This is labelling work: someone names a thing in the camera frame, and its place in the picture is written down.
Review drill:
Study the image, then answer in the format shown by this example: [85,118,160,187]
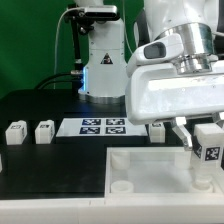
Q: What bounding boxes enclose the white front fence bar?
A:
[0,194,224,224]

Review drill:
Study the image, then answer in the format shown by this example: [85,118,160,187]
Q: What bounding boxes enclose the grey cable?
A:
[53,7,78,90]

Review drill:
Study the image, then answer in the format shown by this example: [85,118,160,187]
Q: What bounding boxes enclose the black camera on stand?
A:
[78,5,118,21]

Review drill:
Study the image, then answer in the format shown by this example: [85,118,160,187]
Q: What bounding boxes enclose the white square table top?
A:
[105,147,224,196]

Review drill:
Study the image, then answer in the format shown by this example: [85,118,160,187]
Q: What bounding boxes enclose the black cables at base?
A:
[34,70,84,90]

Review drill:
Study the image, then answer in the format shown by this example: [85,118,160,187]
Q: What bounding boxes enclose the black camera stand pole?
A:
[64,3,88,88]

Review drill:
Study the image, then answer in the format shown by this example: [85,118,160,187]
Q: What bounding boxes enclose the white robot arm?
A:
[74,0,224,149]

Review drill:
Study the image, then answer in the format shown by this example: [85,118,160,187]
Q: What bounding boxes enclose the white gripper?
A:
[125,61,224,151]

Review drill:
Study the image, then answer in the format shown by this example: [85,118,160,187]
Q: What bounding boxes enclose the white sheet with markers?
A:
[57,118,147,137]

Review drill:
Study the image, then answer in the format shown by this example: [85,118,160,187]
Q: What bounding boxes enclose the white part at left edge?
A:
[0,154,3,173]

